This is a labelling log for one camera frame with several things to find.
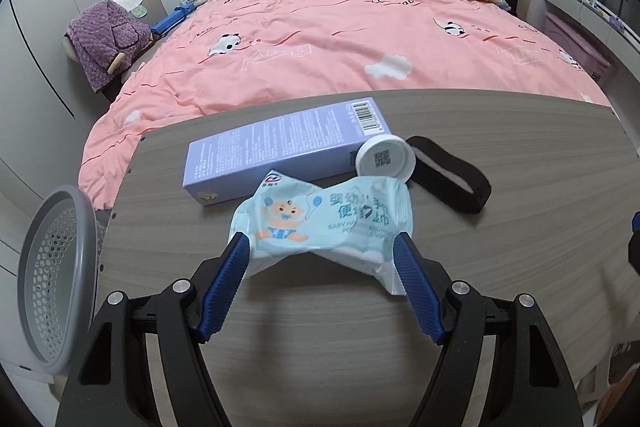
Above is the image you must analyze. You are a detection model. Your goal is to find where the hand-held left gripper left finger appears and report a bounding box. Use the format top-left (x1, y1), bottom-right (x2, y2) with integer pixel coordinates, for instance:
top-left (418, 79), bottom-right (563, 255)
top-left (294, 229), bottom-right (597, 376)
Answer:
top-left (55, 234), bottom-right (251, 427)

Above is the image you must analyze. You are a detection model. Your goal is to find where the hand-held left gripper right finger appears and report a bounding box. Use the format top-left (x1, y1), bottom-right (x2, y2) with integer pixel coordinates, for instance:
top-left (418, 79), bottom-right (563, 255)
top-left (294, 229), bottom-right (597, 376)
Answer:
top-left (392, 232), bottom-right (583, 427)

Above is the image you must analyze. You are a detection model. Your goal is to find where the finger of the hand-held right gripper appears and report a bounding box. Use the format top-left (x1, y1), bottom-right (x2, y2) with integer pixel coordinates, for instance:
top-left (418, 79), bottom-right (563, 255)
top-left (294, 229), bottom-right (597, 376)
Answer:
top-left (625, 209), bottom-right (640, 278)

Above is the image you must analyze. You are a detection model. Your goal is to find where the light blue wet wipes packet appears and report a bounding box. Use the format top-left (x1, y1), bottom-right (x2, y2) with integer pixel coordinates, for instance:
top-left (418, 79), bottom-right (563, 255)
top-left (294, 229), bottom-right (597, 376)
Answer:
top-left (227, 169), bottom-right (418, 297)

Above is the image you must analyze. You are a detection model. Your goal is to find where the grey mesh plastic basket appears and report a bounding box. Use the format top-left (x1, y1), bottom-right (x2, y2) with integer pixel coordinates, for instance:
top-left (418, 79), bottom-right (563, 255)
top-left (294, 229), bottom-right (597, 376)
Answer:
top-left (20, 184), bottom-right (108, 375)

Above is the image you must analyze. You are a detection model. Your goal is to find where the white round cap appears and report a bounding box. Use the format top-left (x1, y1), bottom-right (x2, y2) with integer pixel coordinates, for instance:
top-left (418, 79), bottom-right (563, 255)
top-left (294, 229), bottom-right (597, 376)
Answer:
top-left (356, 134), bottom-right (417, 182)

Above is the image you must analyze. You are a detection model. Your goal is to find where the long purple cardboard box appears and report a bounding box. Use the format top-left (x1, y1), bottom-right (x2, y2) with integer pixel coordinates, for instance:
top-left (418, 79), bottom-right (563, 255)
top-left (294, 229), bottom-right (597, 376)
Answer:
top-left (182, 98), bottom-right (392, 206)

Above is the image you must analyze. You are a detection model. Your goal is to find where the pink panda print blanket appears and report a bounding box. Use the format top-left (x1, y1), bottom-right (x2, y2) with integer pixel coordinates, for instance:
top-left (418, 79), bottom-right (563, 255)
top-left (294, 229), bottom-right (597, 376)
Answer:
top-left (77, 0), bottom-right (613, 208)

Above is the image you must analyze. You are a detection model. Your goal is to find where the blue folded umbrella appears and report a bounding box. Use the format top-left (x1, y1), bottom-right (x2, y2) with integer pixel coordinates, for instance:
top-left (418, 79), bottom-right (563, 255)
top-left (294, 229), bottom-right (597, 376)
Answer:
top-left (150, 4), bottom-right (193, 35)

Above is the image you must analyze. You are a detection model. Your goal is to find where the purple fleece robe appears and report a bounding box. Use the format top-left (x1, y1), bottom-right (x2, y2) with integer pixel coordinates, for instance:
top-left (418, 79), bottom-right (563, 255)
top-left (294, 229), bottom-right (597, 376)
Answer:
top-left (67, 1), bottom-right (153, 94)

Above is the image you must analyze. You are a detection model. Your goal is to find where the white cloth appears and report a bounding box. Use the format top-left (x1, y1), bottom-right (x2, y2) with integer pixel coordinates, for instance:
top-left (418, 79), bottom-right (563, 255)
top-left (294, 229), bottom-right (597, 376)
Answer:
top-left (107, 0), bottom-right (147, 18)

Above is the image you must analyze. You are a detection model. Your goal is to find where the black elastic strap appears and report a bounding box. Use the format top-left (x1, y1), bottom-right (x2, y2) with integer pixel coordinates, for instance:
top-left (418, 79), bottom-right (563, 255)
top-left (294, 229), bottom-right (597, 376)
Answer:
top-left (404, 135), bottom-right (491, 214)

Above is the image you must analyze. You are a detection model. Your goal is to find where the white metal rail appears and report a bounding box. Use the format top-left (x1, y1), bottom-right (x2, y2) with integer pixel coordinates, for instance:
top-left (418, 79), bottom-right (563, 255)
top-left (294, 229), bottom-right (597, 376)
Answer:
top-left (582, 0), bottom-right (640, 40)

